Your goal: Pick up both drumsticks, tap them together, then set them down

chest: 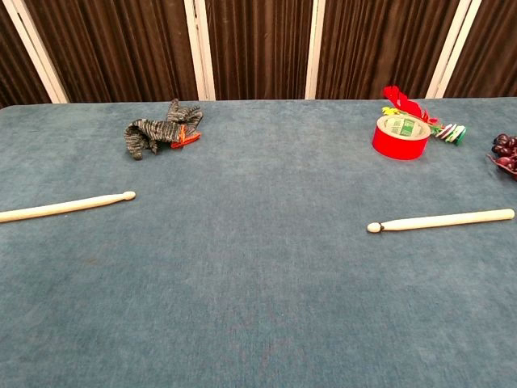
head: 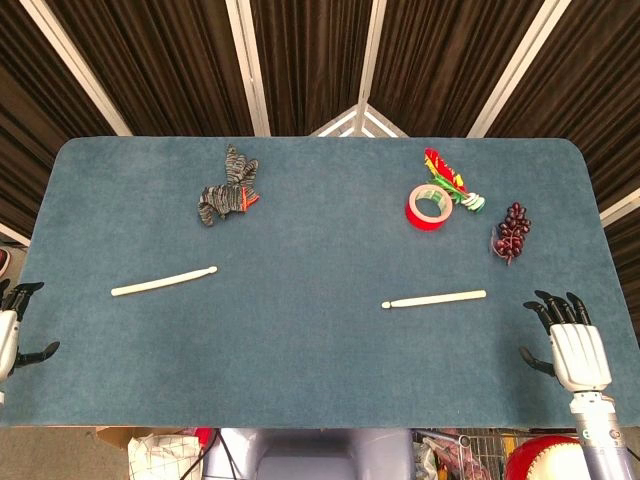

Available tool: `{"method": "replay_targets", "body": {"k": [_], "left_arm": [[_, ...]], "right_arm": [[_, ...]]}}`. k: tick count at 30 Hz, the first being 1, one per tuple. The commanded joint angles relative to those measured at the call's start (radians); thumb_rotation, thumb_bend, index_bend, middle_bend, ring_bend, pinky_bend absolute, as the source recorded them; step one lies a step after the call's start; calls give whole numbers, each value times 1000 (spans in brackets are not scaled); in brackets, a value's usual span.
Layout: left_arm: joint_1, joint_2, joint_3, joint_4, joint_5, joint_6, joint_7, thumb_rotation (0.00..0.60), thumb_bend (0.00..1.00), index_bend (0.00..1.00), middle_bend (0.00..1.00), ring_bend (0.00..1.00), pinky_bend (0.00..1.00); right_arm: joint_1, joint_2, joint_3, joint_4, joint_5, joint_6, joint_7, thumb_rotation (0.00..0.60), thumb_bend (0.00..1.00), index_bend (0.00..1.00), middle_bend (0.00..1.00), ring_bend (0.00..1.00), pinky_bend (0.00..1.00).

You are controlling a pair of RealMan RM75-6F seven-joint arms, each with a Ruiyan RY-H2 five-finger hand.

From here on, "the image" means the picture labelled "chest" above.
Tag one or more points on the pale wooden drumstick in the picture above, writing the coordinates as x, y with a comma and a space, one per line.
60, 207
444, 220

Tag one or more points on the blue felt table cover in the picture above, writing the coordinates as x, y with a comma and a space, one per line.
258, 283

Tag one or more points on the grey striped knit glove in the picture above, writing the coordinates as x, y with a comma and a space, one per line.
149, 131

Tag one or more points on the brown curtain screen panel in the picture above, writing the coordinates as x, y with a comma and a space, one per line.
383, 40
497, 48
121, 48
12, 60
258, 48

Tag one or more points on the red tape roll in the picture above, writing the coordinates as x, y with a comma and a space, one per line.
398, 147

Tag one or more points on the red feather shuttlecock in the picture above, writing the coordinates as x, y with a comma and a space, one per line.
404, 101

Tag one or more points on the purple plastic grape bunch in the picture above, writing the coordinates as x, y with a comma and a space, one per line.
507, 161

